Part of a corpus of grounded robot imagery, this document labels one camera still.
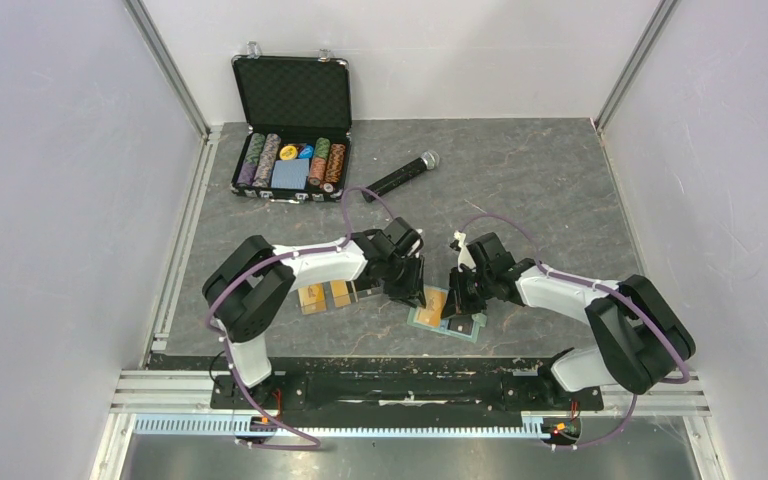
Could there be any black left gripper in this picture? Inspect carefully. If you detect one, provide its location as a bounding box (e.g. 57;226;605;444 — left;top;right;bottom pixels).
382;252;427;309

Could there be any blue playing card deck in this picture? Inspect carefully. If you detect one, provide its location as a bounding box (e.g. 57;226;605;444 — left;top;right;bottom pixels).
270;159;310;190

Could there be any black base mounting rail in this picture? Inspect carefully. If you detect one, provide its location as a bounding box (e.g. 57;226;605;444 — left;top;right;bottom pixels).
148;355;673;429

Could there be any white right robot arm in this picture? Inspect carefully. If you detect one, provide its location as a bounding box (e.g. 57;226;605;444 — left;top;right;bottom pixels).
441;231;696;408

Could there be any clear acrylic card tray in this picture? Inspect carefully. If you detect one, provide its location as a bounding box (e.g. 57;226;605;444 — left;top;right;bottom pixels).
297;279;383;315

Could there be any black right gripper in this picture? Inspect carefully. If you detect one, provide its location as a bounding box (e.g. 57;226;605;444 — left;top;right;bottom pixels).
442;265;495;319

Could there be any gold credit card stack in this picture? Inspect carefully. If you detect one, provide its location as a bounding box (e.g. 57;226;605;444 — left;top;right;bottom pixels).
329;281;352;308

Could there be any orange VIP credit card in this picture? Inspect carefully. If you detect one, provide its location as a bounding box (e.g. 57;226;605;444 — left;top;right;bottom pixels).
412;286;448;329

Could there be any black handheld microphone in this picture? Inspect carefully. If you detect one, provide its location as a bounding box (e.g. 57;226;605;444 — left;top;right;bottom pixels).
363;150;440;202

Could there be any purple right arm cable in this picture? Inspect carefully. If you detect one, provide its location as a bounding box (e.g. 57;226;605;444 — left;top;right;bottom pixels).
456;213;692;452

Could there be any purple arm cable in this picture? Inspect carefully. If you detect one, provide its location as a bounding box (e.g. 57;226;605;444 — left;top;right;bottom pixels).
205;186;399;452
456;213;692;452

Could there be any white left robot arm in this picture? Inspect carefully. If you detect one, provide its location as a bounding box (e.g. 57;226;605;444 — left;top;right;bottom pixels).
202;217;425;408

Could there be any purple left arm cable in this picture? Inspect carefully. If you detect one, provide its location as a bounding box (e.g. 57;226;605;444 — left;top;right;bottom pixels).
205;186;399;452

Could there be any orange credit card stack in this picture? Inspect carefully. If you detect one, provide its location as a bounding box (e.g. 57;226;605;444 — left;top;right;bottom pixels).
298;284;327;315

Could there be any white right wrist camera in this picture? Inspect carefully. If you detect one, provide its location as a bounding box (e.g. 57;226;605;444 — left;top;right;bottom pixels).
450;231;475;271

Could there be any green card holder wallet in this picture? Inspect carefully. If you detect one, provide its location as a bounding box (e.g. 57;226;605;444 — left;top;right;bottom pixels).
406;285;487;343

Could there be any black poker chip case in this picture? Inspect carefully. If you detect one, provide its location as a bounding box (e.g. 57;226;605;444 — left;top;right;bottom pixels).
230;41;352;203

